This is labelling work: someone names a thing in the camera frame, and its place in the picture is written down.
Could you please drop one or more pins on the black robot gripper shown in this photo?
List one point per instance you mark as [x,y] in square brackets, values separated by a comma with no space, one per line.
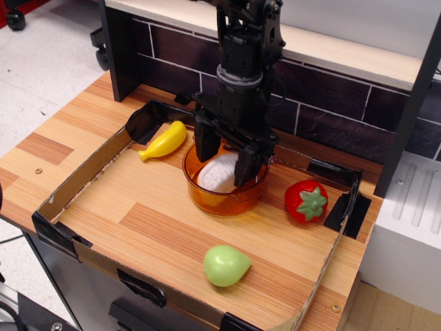
[237,116]

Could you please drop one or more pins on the white toy sushi piece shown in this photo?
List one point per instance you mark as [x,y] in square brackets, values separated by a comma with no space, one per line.
[218,175]

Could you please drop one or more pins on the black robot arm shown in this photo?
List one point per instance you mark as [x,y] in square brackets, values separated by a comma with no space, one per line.
[251,43]

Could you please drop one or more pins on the orange transparent plastic pot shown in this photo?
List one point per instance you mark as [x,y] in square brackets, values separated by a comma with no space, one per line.
[236,202]

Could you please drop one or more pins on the cardboard fence with black tape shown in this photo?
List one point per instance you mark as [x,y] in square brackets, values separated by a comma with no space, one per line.
[136,222]

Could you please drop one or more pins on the yellow toy banana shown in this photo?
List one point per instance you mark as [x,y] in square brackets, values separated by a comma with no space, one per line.
[167,142]

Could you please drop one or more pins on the red toy strawberry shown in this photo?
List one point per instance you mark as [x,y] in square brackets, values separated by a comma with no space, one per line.
[306,201]

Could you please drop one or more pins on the green toy pear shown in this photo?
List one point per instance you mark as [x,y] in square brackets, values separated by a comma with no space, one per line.
[225,265]

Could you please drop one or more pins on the dark brick pattern backsplash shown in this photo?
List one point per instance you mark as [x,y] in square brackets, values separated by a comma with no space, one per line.
[355,116]

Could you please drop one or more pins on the black caster wheel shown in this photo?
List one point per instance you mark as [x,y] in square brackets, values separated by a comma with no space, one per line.
[15,20]
[98,41]

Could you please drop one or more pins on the white toy sink unit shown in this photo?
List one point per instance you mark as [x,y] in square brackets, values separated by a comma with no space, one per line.
[403,253]

